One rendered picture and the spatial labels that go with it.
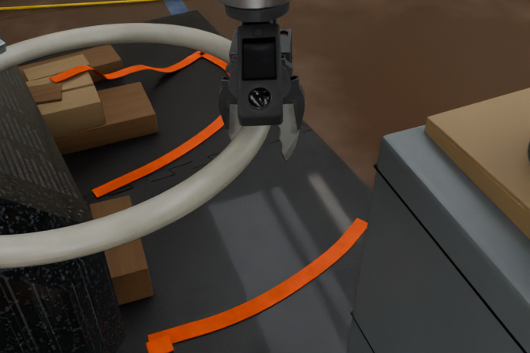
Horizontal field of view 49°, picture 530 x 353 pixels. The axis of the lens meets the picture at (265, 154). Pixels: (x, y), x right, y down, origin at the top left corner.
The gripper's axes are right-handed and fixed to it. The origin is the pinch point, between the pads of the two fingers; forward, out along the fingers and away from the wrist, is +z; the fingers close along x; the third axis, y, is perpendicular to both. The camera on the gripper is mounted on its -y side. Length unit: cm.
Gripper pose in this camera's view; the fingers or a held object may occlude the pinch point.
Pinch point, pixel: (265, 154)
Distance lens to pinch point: 73.4
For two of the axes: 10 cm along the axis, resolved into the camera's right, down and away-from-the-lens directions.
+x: -10.0, 0.0, 0.8
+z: 0.5, 7.9, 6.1
